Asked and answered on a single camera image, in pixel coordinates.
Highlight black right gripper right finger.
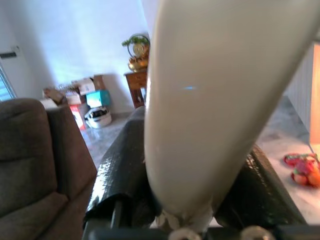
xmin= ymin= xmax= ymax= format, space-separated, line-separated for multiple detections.
xmin=214 ymin=144 xmax=308 ymax=228

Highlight white helmet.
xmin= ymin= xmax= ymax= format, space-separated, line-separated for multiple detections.
xmin=83 ymin=106 xmax=113 ymax=130

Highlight brown fabric sofa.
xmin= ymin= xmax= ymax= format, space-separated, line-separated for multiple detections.
xmin=0 ymin=97 xmax=99 ymax=240

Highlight red box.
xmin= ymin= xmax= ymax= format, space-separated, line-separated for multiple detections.
xmin=69 ymin=103 xmax=88 ymax=131

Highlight beige long-handled dustpan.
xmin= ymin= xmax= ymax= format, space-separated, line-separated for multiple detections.
xmin=143 ymin=0 xmax=320 ymax=232

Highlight stacked cardboard boxes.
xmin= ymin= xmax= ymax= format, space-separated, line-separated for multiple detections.
xmin=42 ymin=74 xmax=106 ymax=106

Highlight red fruit bag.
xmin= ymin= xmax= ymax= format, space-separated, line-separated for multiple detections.
xmin=283 ymin=152 xmax=320 ymax=188

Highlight gold potted plant ornament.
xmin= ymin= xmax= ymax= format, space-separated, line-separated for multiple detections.
xmin=121 ymin=33 xmax=151 ymax=73

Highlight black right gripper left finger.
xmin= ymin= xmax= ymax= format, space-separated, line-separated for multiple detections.
xmin=84 ymin=106 xmax=161 ymax=229

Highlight white panelled door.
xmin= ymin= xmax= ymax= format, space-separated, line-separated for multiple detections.
xmin=285 ymin=43 xmax=315 ymax=133

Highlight carved wooden cabinet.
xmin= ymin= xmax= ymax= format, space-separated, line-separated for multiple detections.
xmin=124 ymin=69 xmax=149 ymax=109

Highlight teal box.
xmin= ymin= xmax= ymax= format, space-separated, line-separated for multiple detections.
xmin=85 ymin=89 xmax=111 ymax=108

